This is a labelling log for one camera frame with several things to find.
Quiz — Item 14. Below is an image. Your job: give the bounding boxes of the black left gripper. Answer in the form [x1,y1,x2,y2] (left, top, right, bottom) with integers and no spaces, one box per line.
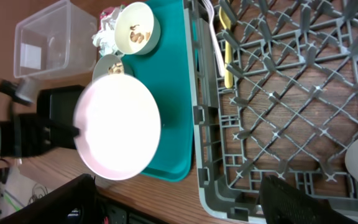
[0,114,80,157]

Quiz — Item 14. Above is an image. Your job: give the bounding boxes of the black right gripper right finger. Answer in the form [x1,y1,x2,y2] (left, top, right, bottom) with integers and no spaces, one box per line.
[259,175,355,224]

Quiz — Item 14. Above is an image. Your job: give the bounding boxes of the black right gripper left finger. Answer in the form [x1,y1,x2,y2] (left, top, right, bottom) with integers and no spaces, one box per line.
[0,174,97,224]

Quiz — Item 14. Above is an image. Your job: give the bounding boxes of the white round plate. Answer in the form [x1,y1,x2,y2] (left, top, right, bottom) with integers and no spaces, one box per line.
[73,75,162,180]

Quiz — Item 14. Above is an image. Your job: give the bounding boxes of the white plastic fork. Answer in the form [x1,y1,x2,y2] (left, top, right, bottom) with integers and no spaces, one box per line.
[201,0,225,77]

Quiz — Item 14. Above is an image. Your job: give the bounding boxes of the yellow plastic utensil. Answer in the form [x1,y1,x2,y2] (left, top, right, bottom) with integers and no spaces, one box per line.
[219,7,234,89]

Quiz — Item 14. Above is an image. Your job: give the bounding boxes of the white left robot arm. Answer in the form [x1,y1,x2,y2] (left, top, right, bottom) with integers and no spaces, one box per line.
[0,113,80,158]

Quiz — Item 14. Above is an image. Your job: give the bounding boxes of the grey dishwasher rack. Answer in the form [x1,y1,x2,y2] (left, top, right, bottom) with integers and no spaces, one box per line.
[184,0,358,223]

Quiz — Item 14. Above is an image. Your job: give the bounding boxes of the black plastic bin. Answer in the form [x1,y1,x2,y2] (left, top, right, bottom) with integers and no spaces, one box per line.
[37,85,85,150]

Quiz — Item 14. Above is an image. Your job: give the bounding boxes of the grey bowl with peanuts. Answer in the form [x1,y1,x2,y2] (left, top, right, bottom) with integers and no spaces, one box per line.
[92,54,134,81]

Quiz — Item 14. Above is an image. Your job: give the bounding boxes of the clear plastic bin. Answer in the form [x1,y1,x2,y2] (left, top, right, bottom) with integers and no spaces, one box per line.
[13,1,98,80]

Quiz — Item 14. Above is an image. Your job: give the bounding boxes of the crumpled white napkin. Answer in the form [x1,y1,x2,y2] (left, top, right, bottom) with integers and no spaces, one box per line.
[92,12,124,58]

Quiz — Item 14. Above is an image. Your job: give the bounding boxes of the teal plastic tray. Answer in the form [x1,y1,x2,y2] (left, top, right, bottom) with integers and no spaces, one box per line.
[124,1,193,182]

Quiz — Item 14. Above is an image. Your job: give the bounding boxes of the cream bowl with peanuts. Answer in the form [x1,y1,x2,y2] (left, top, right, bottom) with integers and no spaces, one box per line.
[114,2,161,55]

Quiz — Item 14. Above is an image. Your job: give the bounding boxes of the red snack wrapper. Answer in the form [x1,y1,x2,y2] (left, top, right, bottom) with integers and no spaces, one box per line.
[99,4,126,19]

